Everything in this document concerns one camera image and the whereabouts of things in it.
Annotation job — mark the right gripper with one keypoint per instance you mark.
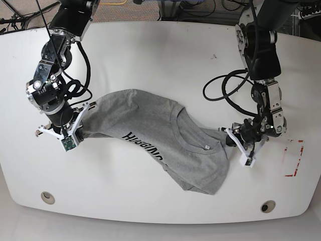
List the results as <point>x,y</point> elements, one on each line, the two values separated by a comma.
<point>64,120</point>

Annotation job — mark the left table cable grommet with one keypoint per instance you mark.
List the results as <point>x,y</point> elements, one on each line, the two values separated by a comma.
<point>48,198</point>

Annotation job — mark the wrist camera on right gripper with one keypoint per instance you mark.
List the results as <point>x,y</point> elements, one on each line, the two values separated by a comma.
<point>68,143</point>

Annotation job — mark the right table cable grommet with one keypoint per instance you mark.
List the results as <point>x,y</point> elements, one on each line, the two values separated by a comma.
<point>268,206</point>

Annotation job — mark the table cable grommet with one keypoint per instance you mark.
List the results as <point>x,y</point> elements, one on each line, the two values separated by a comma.
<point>268,206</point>
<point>48,198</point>

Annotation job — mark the black tripod legs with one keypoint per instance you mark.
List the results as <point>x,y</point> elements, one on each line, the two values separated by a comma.
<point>18,22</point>

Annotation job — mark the white power strip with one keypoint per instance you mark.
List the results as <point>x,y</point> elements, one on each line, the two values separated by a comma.
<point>309,12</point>

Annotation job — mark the grey T-shirt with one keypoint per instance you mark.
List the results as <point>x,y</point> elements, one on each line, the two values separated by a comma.
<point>196,158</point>

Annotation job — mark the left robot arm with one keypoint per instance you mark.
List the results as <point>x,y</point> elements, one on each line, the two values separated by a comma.
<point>256,36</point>

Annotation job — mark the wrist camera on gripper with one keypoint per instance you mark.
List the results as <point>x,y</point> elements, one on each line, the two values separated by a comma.
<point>247,161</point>
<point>68,143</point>

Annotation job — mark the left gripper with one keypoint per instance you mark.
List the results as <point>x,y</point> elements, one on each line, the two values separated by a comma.
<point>245,137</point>

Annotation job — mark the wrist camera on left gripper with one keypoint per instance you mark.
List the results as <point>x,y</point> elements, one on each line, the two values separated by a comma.
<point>247,161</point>

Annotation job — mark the red tape rectangle marking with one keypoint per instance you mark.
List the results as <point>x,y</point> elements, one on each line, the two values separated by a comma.
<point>292,156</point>

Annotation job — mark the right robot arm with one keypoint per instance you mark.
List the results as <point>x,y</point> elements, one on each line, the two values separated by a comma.
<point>48,91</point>

